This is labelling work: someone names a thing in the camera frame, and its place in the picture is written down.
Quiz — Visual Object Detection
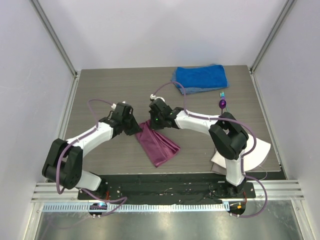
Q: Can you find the magenta satin napkin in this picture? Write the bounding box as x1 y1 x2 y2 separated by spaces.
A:
135 120 181 168

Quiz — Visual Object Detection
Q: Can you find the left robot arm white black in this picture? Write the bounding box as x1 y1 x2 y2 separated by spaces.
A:
42 102 142 200

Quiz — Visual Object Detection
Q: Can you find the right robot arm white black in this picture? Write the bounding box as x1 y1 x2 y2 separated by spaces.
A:
149 94 249 198

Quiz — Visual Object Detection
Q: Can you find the blue striped cloth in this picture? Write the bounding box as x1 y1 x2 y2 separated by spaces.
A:
170 63 231 96

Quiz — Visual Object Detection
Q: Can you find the iridescent purple spoon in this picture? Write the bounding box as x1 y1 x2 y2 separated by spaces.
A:
218 99 227 114

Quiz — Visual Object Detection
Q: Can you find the iridescent fork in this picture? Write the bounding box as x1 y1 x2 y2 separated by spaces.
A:
219 91 229 112

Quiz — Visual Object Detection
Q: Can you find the blue terry towel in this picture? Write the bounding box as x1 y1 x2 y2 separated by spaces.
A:
175 64 229 89

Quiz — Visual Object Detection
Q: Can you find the white folded cloth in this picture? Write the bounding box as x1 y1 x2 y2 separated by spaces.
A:
211 138 271 175

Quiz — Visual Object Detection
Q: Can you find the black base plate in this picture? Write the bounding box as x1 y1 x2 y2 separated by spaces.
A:
77 172 257 204

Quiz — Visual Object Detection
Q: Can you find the white slotted cable duct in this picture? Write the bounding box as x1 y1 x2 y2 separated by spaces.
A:
42 202 230 213

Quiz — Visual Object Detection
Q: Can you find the aluminium frame post left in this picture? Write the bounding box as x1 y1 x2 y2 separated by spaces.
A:
29 0 77 78

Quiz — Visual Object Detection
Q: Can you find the aluminium frame post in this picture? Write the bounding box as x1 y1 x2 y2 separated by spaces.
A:
249 0 297 74
29 0 77 78

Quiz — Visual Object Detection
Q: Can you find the aluminium front rail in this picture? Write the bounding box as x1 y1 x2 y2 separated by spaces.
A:
31 180 305 203

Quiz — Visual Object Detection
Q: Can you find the aluminium frame post right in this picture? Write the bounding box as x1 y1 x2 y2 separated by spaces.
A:
249 0 297 74

